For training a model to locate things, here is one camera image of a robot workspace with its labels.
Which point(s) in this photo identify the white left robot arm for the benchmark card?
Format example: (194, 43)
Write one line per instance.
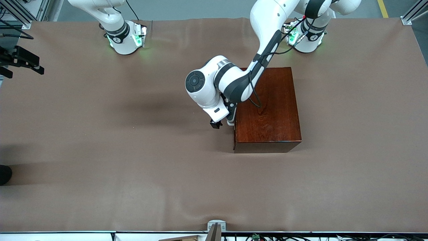
(207, 87)

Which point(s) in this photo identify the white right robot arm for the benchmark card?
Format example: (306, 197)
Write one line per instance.
(122, 36)

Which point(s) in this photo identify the dark brown wooden cabinet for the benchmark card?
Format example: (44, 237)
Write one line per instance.
(271, 110)

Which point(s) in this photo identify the brown table cover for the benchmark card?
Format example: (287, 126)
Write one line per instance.
(133, 184)

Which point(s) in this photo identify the black round object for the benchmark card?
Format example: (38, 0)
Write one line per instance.
(4, 174)

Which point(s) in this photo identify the green connector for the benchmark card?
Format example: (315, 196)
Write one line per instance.
(255, 237)

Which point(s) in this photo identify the brown cardboard piece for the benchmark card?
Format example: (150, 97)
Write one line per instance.
(184, 238)

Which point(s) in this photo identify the yellow floor tape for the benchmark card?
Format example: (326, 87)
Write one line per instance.
(382, 8)

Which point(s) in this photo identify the aluminium frame profile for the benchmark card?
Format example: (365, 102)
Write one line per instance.
(20, 15)
(413, 16)

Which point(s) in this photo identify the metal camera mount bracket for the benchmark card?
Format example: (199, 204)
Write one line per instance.
(216, 225)

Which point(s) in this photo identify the white table edge rail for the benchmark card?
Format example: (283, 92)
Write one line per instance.
(67, 237)

